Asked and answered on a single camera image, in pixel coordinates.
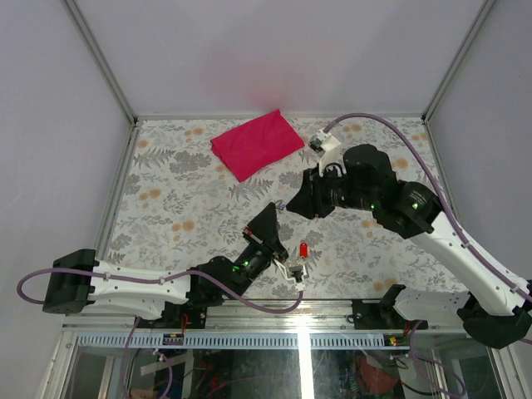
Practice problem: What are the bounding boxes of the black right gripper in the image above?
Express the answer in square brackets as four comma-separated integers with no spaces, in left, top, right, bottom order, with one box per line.
[285,160,377,219]

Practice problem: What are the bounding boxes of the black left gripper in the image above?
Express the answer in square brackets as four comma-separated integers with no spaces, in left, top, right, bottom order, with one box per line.
[231,204,289,302]

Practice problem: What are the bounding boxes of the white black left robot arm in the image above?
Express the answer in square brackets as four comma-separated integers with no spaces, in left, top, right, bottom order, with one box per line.
[42,203,288,328]

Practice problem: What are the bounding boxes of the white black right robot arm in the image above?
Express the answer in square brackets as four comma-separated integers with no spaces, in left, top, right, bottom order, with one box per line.
[286,145,531,349]

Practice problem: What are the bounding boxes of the folded pink cloth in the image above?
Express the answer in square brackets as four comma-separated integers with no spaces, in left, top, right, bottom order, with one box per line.
[210,110,304,182]

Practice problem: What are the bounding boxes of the floral table mat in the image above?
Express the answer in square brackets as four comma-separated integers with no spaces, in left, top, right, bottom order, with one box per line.
[106,119,463,299]

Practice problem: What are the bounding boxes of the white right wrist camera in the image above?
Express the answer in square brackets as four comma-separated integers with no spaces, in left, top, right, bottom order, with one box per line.
[308,130,342,177]

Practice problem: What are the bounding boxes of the aluminium front rail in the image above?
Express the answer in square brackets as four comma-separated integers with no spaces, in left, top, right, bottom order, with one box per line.
[68,298,510,348]

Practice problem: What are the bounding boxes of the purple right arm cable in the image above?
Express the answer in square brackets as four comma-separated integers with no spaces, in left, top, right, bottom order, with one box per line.
[326,112,532,304]

